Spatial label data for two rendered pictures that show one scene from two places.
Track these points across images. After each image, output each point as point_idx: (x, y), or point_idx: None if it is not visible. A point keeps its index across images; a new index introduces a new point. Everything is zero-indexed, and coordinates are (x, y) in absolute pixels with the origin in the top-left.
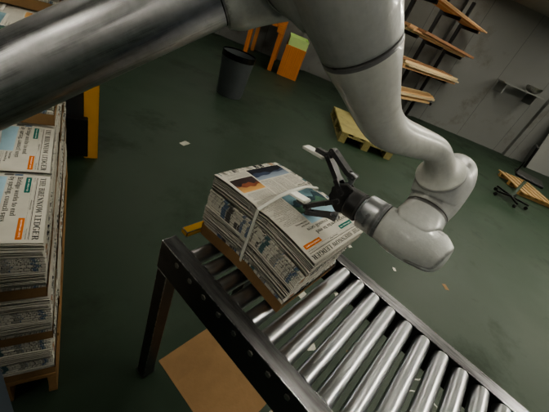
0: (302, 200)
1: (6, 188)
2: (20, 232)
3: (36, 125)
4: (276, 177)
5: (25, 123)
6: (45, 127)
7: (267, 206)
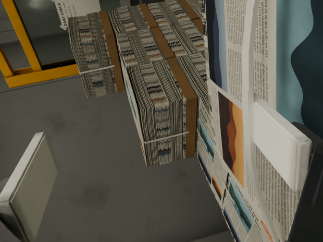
0: (287, 181)
1: (239, 191)
2: (271, 238)
3: (198, 105)
4: (227, 18)
5: (197, 111)
6: (199, 100)
7: (284, 215)
